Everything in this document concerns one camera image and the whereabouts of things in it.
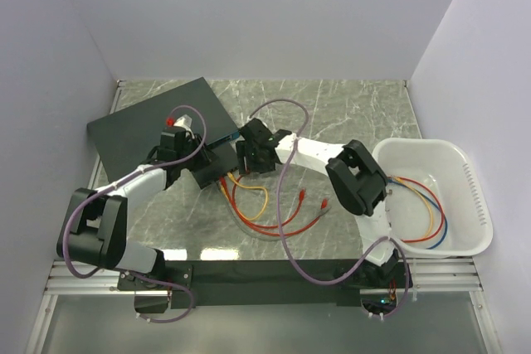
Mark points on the small black box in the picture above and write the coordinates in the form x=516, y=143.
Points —
x=228, y=162

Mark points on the aluminium frame rail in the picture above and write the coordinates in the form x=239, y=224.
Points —
x=428, y=276

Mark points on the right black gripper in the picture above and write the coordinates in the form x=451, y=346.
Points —
x=244, y=150

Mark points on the white plastic bin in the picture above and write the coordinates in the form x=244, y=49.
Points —
x=443, y=172

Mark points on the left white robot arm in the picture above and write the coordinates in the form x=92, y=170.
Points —
x=94, y=235

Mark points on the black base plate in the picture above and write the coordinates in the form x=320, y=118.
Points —
x=264, y=282

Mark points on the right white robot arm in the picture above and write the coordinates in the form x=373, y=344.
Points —
x=359, y=183

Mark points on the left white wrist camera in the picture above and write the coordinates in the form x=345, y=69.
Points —
x=184, y=122

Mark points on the large black network switch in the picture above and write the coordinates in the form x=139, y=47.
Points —
x=124, y=138

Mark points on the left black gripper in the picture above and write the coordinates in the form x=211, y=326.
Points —
x=204, y=157

